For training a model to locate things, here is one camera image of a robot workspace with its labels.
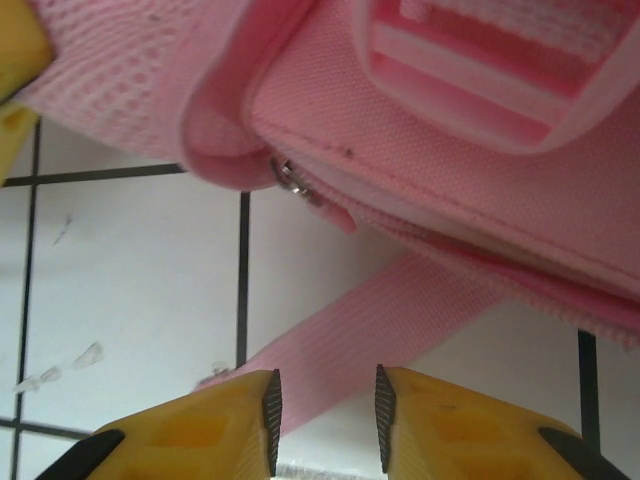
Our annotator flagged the pink backpack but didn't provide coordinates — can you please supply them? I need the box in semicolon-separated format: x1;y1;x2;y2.
22;0;640;439

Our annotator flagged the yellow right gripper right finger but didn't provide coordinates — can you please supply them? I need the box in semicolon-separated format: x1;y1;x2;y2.
374;363;640;480

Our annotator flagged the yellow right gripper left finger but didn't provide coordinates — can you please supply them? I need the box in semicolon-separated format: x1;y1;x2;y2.
44;367;284;480

